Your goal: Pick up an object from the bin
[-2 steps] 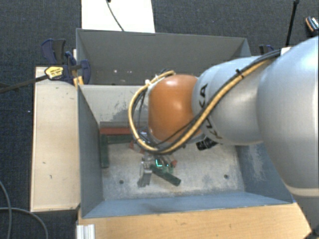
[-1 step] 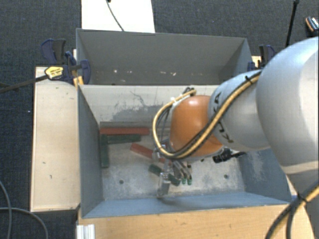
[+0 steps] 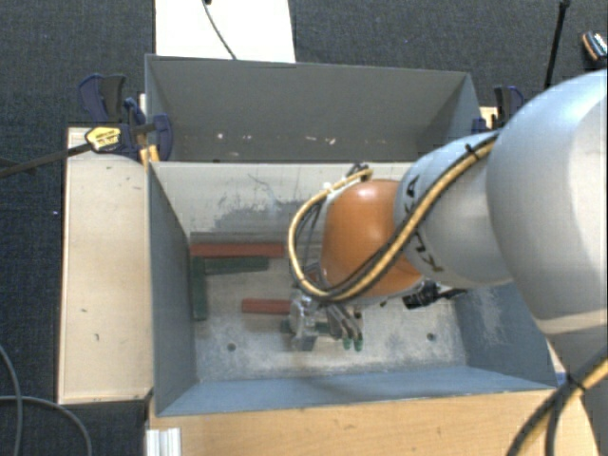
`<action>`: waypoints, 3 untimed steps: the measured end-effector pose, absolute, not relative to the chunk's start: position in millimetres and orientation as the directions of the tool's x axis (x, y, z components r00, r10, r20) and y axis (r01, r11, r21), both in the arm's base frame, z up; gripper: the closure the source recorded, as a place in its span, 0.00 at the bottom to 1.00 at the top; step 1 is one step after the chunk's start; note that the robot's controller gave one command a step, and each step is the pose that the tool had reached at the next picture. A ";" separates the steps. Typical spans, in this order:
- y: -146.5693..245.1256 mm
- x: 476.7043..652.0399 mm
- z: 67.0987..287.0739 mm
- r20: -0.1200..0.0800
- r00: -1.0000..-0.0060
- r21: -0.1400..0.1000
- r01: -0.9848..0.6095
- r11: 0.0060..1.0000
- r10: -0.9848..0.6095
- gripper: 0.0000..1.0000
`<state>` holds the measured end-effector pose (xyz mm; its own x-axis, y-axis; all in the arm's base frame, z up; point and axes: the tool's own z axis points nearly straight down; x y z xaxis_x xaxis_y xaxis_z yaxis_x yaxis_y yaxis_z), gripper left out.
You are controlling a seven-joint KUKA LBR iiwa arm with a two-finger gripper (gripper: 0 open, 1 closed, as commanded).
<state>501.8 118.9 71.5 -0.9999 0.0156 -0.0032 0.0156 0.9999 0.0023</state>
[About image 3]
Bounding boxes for dark green flat block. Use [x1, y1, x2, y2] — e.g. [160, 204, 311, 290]
[278, 318, 317, 352]
[203, 256, 271, 276]
[190, 256, 209, 323]

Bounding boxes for red-brown flat block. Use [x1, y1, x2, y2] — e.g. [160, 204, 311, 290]
[189, 241, 287, 259]
[240, 297, 294, 316]

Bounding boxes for grey metal bin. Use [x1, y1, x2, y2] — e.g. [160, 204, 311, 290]
[143, 53, 560, 418]

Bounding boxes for pale wood flat board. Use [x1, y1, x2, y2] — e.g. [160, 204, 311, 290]
[56, 125, 156, 406]

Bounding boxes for black cylinder on white bracket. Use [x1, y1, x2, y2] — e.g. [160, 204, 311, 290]
[402, 280, 469, 311]

